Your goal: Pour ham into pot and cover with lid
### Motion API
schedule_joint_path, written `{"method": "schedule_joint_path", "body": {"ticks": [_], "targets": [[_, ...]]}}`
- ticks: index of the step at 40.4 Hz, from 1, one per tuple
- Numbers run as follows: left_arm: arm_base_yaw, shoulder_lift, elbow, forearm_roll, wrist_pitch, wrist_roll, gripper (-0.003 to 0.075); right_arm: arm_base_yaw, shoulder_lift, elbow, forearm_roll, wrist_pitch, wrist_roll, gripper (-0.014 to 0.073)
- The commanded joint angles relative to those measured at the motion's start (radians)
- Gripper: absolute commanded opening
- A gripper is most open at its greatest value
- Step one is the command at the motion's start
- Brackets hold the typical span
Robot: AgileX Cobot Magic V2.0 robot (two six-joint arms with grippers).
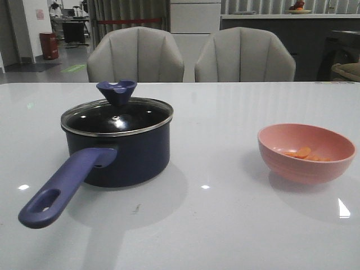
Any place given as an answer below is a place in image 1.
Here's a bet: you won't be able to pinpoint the white cabinet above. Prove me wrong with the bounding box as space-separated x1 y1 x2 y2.
170 1 221 82

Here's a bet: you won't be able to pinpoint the beige chair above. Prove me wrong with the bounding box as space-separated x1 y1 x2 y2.
87 26 185 83
195 27 296 82

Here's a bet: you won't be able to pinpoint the beige cushion right edge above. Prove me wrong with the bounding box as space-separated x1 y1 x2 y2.
331 62 359 82

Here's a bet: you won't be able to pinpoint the pink bowl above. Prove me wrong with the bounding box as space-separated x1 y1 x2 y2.
258 123 356 185

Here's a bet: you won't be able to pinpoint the red trash bin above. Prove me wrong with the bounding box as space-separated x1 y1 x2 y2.
39 32 59 60

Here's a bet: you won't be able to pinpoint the red barrier tape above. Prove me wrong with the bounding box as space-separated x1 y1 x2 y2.
97 17 163 25

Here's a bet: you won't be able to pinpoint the right beige chair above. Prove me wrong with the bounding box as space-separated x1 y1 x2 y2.
195 27 296 82

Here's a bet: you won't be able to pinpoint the glass lid with blue knob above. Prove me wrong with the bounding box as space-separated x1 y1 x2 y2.
61 80 174 138

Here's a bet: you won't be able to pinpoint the orange ham slices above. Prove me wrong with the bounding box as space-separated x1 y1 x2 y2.
283 147 331 161

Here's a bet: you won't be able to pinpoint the fruit plate on counter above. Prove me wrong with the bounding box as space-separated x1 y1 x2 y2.
285 0 312 15

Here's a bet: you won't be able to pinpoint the left beige chair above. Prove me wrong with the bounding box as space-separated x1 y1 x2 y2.
87 26 185 83

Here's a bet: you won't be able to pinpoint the dark grey counter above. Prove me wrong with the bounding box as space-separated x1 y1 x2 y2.
220 13 359 81

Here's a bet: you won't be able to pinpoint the dark blue saucepan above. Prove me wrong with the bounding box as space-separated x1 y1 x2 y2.
18 97 174 229

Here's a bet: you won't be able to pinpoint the black office chair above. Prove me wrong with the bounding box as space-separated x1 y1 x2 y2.
62 22 89 48

